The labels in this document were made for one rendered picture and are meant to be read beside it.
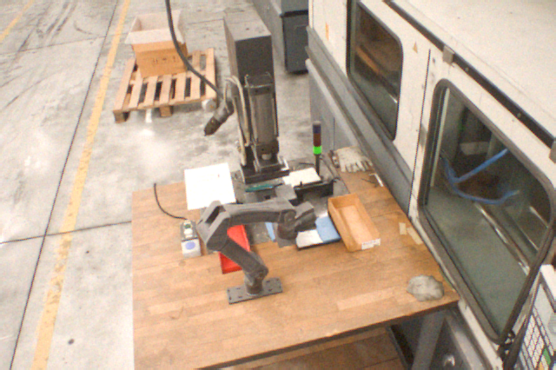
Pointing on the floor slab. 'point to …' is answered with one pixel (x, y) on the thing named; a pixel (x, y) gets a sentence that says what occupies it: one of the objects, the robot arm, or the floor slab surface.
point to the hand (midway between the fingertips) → (281, 238)
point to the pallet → (130, 83)
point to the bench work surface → (207, 322)
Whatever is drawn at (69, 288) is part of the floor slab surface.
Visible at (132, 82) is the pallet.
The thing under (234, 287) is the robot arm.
